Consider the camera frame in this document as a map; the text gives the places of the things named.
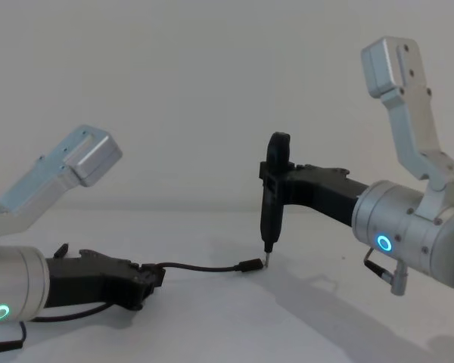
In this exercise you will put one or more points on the white table cloth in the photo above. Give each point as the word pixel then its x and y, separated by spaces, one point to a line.
pixel 227 310

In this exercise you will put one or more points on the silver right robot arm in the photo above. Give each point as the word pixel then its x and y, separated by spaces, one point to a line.
pixel 408 227

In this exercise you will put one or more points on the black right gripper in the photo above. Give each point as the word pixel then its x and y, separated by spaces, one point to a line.
pixel 325 193

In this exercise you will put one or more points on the black pen-shaped tool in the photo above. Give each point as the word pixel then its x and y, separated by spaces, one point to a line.
pixel 273 223

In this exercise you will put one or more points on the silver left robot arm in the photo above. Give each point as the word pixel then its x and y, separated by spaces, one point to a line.
pixel 19 272

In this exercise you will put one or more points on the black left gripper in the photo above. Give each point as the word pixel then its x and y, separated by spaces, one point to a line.
pixel 83 280

